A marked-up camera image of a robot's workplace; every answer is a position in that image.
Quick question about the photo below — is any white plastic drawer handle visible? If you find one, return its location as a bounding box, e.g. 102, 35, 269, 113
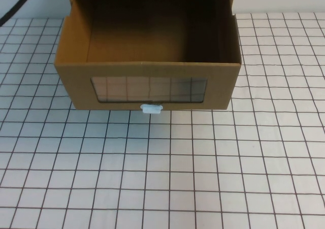
140, 103, 164, 115

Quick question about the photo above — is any white grid pattern tablecloth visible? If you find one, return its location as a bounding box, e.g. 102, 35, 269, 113
0, 12, 325, 229

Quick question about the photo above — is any windowed cardboard drawer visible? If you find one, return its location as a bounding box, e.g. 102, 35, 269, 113
54, 0, 242, 111

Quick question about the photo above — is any thin black cable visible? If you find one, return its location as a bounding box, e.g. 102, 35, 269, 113
0, 0, 36, 27

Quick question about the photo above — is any brown cardboard drawer cabinet shell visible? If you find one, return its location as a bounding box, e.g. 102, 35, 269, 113
68, 0, 237, 19

